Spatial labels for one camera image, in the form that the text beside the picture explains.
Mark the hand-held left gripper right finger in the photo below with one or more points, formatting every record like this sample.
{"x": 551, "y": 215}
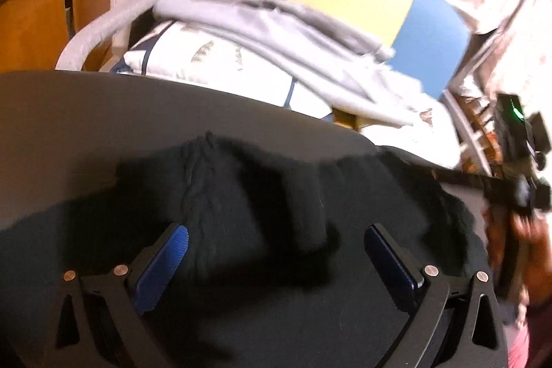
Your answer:
{"x": 390, "y": 269}

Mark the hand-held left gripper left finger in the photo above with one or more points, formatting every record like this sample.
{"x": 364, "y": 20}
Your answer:
{"x": 161, "y": 269}

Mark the black garment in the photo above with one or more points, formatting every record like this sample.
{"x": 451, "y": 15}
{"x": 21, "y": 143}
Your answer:
{"x": 258, "y": 213}

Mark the person's right hand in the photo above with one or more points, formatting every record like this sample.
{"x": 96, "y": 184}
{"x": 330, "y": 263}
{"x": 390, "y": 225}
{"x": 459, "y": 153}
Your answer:
{"x": 537, "y": 251}

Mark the white patterned cloth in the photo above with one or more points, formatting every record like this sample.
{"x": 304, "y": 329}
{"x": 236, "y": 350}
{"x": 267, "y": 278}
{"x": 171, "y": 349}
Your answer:
{"x": 207, "y": 57}

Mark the grey hoodie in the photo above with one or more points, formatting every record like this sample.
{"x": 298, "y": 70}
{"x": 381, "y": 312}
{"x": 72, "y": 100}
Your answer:
{"x": 302, "y": 36}

